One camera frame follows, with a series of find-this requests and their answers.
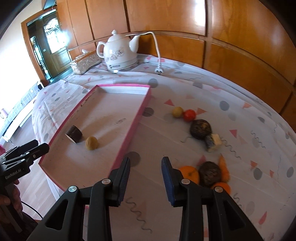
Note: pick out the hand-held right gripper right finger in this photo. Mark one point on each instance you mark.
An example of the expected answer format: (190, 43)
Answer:
(167, 183)

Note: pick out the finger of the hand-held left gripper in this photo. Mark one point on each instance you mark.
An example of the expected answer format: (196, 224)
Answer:
(25, 147)
(38, 149)

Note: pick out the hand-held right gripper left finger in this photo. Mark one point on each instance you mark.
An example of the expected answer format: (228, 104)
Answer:
(123, 182)

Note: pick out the orange tangerine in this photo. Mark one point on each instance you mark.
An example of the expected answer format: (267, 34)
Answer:
(223, 186)
(190, 173)

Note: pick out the dark brown cut eggplant piece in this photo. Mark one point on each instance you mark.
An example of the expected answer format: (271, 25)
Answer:
(74, 134)

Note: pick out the tan walnut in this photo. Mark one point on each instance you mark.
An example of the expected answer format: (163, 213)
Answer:
(92, 143)

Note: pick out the pink shallow box tray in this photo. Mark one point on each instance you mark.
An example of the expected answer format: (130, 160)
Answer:
(104, 115)

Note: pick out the person's left hand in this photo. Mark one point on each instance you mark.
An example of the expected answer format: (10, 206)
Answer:
(17, 197)

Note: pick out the pink cup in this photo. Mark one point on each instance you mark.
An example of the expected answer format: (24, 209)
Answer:
(3, 113)

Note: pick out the white tiled ledge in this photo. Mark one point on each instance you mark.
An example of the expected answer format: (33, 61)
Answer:
(22, 104)

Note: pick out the dark round mangosteen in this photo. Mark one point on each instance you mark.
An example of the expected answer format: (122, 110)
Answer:
(209, 173)
(200, 129)

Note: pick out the orange carrot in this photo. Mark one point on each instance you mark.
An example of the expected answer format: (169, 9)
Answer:
(223, 169)

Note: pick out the red tomato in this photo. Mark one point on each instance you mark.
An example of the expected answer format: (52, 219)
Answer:
(189, 115)

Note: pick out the small yellow round fruit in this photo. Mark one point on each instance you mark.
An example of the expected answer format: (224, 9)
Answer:
(177, 112)

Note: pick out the white patterned tablecloth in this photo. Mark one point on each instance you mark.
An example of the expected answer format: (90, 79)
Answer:
(231, 111)

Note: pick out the woven tissue box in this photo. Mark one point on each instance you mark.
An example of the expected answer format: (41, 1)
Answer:
(84, 62)

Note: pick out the wooden glass door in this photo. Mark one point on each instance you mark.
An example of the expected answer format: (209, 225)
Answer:
(52, 44)

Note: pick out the white ceramic electric kettle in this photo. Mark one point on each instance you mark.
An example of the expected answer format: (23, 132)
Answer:
(116, 54)

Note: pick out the wooden panel wardrobe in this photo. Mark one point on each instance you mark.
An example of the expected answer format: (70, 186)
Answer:
(185, 20)

